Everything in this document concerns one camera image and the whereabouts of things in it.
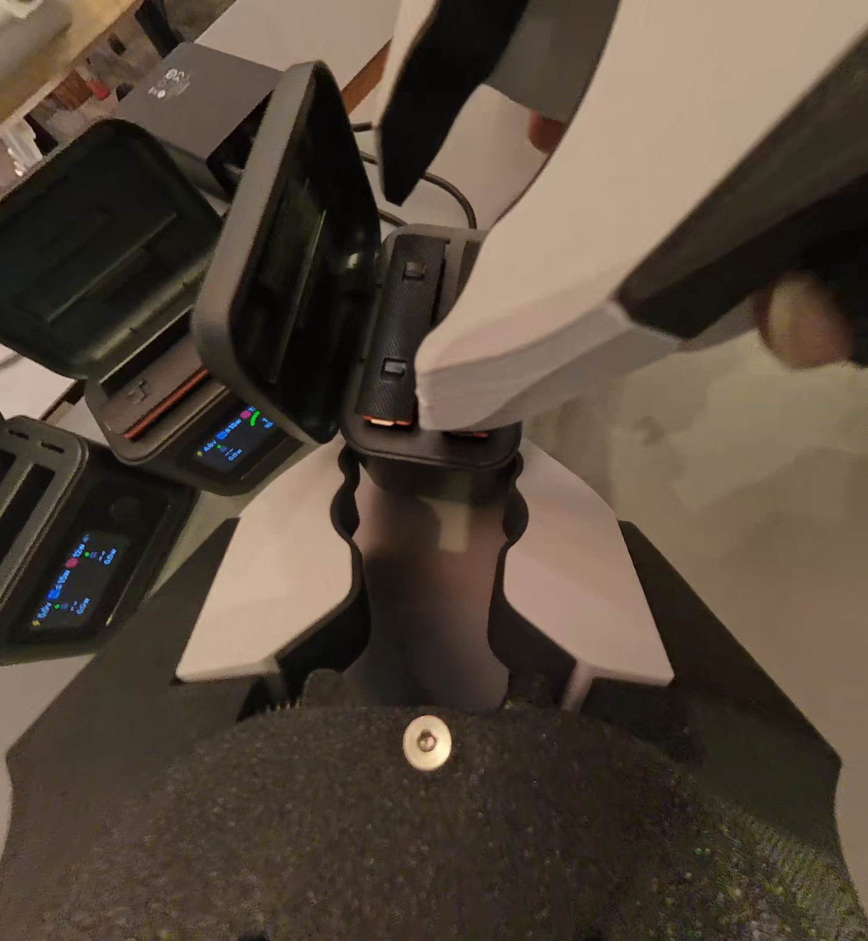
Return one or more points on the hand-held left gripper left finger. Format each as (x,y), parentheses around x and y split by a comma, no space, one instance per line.
(273,588)

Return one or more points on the person's right hand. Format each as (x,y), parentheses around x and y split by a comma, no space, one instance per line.
(805,324)

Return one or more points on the black usb hub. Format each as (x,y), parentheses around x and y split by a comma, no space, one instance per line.
(184,88)

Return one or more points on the red-edged black battery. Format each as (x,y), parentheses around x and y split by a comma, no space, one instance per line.
(162,405)
(471,433)
(395,368)

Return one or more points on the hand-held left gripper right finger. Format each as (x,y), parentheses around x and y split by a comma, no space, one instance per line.
(589,588)

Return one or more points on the wooden sign board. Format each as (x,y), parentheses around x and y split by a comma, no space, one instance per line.
(96,44)

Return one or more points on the black battery charger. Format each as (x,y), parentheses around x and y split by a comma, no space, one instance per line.
(140,507)
(280,265)
(82,250)

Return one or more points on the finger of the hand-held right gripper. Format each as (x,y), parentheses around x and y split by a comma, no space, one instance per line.
(434,88)
(625,177)

